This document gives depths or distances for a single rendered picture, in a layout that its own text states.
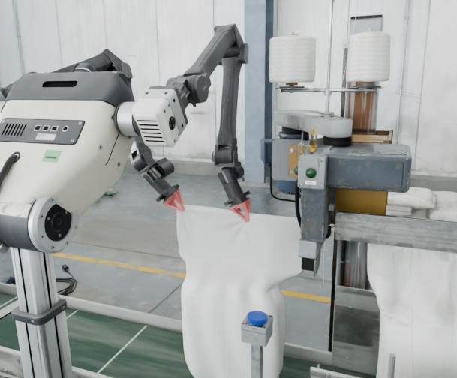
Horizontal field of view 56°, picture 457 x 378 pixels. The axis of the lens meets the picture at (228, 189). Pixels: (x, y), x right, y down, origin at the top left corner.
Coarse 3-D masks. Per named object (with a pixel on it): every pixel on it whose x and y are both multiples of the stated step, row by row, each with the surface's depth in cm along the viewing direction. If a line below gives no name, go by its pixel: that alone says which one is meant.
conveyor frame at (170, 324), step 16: (80, 304) 226; (96, 304) 222; (128, 320) 216; (144, 320) 212; (160, 320) 209; (176, 320) 206; (0, 352) 189; (16, 352) 183; (288, 352) 186; (304, 352) 183; (320, 352) 181; (0, 368) 191; (16, 368) 187; (80, 368) 172
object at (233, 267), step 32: (192, 224) 163; (224, 224) 157; (256, 224) 152; (288, 224) 148; (192, 256) 166; (224, 256) 160; (256, 256) 155; (288, 256) 151; (192, 288) 160; (224, 288) 155; (256, 288) 152; (192, 320) 162; (224, 320) 157; (192, 352) 165; (224, 352) 160
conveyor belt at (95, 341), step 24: (72, 312) 222; (0, 336) 202; (72, 336) 201; (96, 336) 201; (120, 336) 200; (144, 336) 200; (168, 336) 200; (72, 360) 184; (96, 360) 183; (120, 360) 183; (144, 360) 183; (168, 360) 183; (288, 360) 182
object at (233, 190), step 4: (236, 180) 152; (228, 184) 150; (232, 184) 150; (236, 184) 150; (224, 188) 151; (228, 188) 150; (232, 188) 150; (236, 188) 150; (240, 188) 151; (228, 192) 150; (232, 192) 150; (236, 192) 150; (240, 192) 150; (248, 192) 154; (228, 196) 151; (232, 196) 150; (236, 196) 150; (240, 196) 148; (228, 200) 151; (232, 200) 148; (236, 200) 147; (224, 204) 150; (228, 204) 149
